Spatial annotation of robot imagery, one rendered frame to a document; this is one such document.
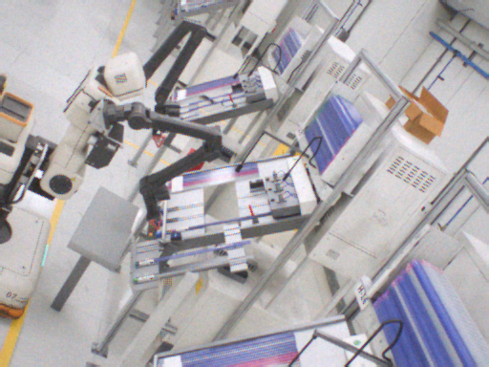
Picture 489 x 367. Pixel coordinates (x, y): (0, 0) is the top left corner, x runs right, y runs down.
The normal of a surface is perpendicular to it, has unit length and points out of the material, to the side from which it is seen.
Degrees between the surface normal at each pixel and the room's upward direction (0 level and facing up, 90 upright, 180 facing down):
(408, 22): 90
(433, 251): 90
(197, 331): 90
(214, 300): 90
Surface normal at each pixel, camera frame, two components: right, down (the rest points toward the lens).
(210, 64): 0.07, 0.47
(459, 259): -0.84, -0.45
